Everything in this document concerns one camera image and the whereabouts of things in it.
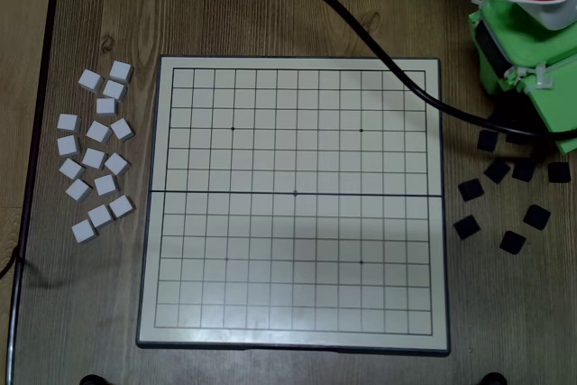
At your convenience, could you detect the thin dark cable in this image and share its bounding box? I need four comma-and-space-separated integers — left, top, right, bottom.
0, 244, 22, 279

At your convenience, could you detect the white folding go board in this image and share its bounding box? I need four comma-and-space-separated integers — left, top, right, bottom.
135, 54, 452, 357

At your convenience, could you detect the white zip tie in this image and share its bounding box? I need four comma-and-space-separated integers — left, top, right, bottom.
503, 63, 554, 94

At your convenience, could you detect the white cube stone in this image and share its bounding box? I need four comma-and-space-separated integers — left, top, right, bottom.
85, 120, 114, 145
56, 113, 83, 133
102, 79, 129, 103
108, 60, 134, 85
77, 69, 105, 94
58, 157, 87, 182
64, 178, 94, 204
93, 173, 120, 197
56, 133, 82, 157
108, 194, 137, 220
95, 96, 119, 116
70, 218, 99, 245
80, 146, 107, 170
87, 204, 114, 230
103, 151, 133, 178
109, 117, 136, 142

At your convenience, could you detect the thick black camera cable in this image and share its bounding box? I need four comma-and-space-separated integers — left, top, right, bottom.
236, 0, 554, 138

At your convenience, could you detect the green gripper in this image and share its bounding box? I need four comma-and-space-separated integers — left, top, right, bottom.
467, 0, 577, 96

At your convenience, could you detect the dark metal table edge rail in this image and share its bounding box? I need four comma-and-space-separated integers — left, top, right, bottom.
5, 0, 64, 385

